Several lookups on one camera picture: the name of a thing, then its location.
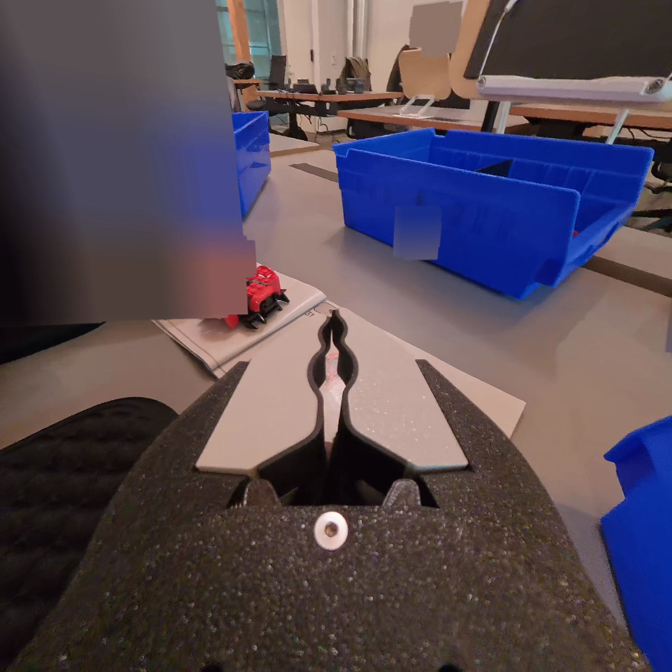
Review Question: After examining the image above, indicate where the blue storage bin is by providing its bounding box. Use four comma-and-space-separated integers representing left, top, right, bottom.
232, 110, 272, 219
333, 127, 655, 301
600, 415, 672, 672

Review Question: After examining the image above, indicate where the clear laptop stand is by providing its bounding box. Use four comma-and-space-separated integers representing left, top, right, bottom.
399, 93, 438, 117

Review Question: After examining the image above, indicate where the black and red lego model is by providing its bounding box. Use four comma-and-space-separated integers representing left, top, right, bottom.
223, 265, 291, 330

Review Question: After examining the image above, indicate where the black panel board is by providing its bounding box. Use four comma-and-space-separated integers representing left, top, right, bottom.
450, 0, 672, 100

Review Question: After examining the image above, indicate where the wooden pillar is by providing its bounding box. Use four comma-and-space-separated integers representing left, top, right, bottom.
227, 0, 253, 66

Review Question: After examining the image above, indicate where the olive backpack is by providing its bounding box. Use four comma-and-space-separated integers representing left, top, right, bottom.
341, 56, 371, 94

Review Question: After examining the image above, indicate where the wooden desk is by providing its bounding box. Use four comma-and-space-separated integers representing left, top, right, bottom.
338, 102, 672, 133
254, 90, 404, 104

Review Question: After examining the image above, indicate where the white bar with thin rods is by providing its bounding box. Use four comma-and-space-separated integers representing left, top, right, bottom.
475, 0, 672, 104

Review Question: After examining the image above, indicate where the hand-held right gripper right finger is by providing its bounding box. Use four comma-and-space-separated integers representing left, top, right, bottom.
336, 309, 469, 474

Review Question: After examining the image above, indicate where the white lego instruction booklet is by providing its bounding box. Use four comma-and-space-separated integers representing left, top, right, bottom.
152, 270, 527, 442

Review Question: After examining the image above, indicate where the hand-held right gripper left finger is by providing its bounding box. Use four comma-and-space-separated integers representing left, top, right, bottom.
195, 313, 338, 476

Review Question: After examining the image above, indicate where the curved plywood panel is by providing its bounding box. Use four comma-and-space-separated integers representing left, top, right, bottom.
397, 46, 453, 103

